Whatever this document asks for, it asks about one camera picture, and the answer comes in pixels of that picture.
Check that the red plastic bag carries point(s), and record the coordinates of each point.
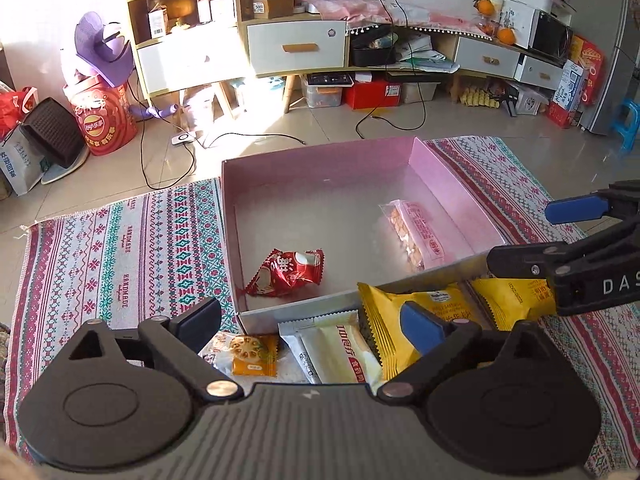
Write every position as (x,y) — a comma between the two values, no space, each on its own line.
(12,110)

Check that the wooden cabinet with white drawer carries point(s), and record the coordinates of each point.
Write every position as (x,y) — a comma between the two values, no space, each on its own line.
(270,55)

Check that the clear cracker packet pink label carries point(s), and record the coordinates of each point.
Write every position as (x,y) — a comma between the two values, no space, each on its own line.
(410,230)

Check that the orange fruit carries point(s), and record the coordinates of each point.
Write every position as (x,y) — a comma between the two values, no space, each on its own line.
(505,35)
(484,6)

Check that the white and cream snack packet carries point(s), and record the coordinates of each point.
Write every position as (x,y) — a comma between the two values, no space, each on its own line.
(335,355)

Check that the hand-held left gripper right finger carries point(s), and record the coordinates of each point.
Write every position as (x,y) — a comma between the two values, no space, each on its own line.
(420,327)

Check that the large white drawer unit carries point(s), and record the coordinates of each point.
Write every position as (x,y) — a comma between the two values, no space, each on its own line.
(485,57)

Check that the grey refrigerator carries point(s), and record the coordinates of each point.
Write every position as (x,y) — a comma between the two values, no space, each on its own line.
(620,60)

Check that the pile of papers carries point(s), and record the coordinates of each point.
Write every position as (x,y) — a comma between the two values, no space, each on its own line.
(425,57)

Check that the patterned woven blanket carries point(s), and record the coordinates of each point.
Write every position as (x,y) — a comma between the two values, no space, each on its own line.
(100,260)

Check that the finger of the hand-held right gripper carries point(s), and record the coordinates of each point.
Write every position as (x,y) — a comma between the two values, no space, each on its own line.
(575,210)
(520,260)

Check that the white round floor device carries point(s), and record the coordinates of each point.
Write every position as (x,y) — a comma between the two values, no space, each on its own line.
(183,139)

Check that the small white drawer unit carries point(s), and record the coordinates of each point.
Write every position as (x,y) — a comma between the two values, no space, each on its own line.
(540,72)

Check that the red snack packet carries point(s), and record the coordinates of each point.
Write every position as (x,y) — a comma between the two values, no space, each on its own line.
(285,272)

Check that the pink cardboard box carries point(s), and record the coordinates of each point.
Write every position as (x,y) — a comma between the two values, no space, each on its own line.
(310,200)

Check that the yellow waffle snack packet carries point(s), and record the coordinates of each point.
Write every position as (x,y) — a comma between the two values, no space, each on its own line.
(385,320)
(505,300)

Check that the brown woven basket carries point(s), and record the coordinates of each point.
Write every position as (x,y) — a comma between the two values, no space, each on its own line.
(52,130)

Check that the wooden shelf cabinet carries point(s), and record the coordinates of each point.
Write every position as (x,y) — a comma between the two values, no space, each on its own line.
(190,62)

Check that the black bag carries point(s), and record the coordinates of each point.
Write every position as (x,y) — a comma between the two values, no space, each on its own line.
(372,50)

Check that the clear storage box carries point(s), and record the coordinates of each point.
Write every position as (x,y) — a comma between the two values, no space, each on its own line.
(325,92)

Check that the purple hat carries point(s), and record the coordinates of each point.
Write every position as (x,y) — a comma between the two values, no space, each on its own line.
(97,45)

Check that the black microwave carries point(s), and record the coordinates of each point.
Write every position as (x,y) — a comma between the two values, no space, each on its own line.
(550,35)

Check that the blue and white carton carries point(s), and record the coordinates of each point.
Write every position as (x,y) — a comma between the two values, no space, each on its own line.
(570,85)

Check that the white shopping bag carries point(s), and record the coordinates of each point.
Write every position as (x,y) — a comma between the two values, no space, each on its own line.
(20,165)

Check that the small cardboard box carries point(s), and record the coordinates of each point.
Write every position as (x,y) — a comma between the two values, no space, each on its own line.
(272,6)

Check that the red gift box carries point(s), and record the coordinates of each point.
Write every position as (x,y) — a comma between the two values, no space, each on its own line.
(587,65)

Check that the pink cloth with pompoms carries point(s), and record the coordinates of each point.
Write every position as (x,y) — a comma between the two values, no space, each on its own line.
(360,10)

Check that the orange and silver snack packet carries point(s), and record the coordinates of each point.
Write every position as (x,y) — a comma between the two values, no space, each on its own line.
(252,355)

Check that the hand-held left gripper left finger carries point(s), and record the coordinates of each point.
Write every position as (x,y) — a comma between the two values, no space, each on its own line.
(197,322)

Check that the row of yellow packets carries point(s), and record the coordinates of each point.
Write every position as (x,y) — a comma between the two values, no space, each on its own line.
(477,99)

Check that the blue plastic stool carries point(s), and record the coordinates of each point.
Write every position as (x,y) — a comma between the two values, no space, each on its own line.
(625,125)

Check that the red chip bucket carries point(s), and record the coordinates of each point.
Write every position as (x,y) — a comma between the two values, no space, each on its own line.
(102,120)

